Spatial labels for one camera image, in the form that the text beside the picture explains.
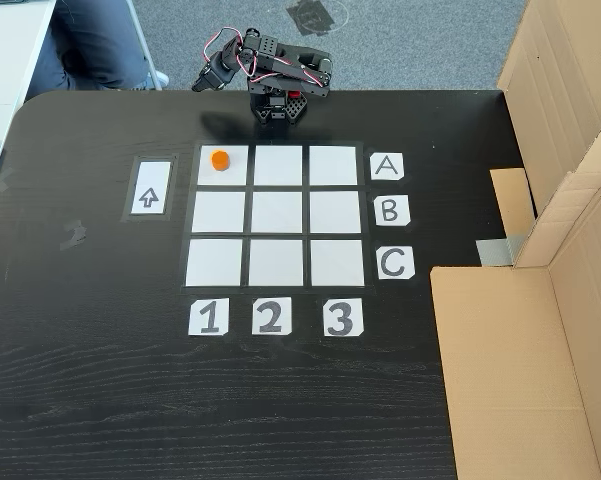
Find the orange round token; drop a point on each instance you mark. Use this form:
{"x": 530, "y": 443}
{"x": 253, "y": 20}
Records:
{"x": 220, "y": 160}

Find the white nine-square grid sheet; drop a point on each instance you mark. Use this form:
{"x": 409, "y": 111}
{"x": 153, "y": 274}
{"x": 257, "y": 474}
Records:
{"x": 277, "y": 212}

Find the black tape patch on floor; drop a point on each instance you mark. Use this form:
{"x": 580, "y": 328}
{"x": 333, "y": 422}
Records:
{"x": 316, "y": 16}

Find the person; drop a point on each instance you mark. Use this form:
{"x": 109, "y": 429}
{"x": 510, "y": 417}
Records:
{"x": 95, "y": 45}

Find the white arrow paper sheet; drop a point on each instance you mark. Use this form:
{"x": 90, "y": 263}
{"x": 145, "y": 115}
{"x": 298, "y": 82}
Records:
{"x": 150, "y": 187}

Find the paper label letter A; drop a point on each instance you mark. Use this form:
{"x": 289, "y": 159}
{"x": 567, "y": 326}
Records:
{"x": 386, "y": 166}

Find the white table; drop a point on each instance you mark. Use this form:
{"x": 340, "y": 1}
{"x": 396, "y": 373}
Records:
{"x": 5, "y": 60}

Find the clear tape scraps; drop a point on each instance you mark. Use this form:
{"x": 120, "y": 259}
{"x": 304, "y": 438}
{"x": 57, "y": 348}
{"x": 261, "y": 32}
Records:
{"x": 74, "y": 235}

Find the paper label letter B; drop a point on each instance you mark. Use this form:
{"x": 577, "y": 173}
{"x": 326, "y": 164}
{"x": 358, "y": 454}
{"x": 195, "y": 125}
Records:
{"x": 392, "y": 210}

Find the paper label number 1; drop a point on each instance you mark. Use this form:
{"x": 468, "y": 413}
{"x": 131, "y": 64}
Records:
{"x": 209, "y": 316}

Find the paper label number 2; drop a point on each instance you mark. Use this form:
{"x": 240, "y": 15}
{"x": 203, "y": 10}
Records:
{"x": 271, "y": 316}

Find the paper label letter C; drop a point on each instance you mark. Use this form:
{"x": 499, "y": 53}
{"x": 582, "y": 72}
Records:
{"x": 395, "y": 262}

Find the paper label number 3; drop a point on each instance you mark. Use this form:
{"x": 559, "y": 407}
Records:
{"x": 343, "y": 317}

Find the grey duct tape strip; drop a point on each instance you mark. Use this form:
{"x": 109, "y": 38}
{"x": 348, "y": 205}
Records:
{"x": 497, "y": 250}

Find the brown cardboard box wall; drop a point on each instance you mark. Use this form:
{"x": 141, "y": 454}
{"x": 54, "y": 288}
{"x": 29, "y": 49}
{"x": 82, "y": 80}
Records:
{"x": 560, "y": 100}
{"x": 510, "y": 375}

